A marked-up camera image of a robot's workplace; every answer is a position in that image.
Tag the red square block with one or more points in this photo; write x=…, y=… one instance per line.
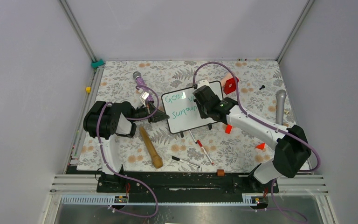
x=229, y=86

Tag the blue capped marker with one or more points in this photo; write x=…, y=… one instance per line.
x=192, y=136

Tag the yellow small cube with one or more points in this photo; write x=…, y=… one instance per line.
x=88, y=89

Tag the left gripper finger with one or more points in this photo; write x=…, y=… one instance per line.
x=151, y=108
x=158, y=116

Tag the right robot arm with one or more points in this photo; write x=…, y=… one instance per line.
x=289, y=144

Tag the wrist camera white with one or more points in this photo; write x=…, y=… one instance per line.
x=144, y=98
x=201, y=83

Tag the silver grey microphone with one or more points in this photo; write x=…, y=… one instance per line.
x=280, y=102

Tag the floral patterned mat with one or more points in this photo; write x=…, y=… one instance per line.
x=234, y=152

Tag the teal clamp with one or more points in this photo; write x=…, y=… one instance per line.
x=97, y=64

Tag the red rectangular block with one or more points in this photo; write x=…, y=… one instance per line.
x=228, y=129

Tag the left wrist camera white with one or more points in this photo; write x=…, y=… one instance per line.
x=144, y=98

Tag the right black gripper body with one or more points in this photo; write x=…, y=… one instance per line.
x=203, y=110

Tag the black capped marker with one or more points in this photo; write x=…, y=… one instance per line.
x=186, y=162

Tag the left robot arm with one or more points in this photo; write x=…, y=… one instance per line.
x=105, y=121

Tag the white whiteboard black frame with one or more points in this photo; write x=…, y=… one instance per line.
x=182, y=111

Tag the red wedge block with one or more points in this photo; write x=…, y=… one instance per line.
x=260, y=146

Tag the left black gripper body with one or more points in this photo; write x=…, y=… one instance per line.
x=141, y=113

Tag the brown small block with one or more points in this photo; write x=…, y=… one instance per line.
x=220, y=172

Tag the purple glitter microphone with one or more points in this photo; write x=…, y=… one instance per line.
x=140, y=81

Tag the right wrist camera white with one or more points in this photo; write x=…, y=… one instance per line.
x=201, y=83

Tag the red capped marker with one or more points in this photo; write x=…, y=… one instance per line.
x=205, y=151

